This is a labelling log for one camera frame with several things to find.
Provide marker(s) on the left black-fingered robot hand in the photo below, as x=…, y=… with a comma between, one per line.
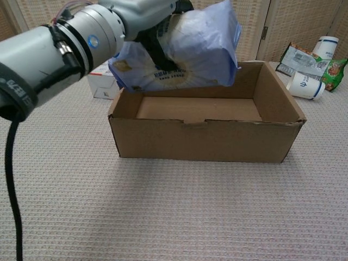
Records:
x=146, y=11

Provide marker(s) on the blue tissue pack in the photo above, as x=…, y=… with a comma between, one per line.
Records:
x=198, y=49

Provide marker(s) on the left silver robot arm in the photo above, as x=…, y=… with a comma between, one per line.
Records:
x=40, y=54

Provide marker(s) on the cardboard box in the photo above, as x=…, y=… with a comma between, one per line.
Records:
x=206, y=138

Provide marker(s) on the white desk lamp box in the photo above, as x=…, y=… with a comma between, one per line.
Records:
x=102, y=84

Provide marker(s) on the woven folding screen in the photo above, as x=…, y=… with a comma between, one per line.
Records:
x=293, y=24

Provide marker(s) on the green and silver snack bag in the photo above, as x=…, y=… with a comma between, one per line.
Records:
x=301, y=59

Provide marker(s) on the white paper cup blue band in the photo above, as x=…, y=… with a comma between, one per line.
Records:
x=327, y=47
x=305, y=87

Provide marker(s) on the beige woven tablecloth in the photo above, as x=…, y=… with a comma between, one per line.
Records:
x=174, y=212

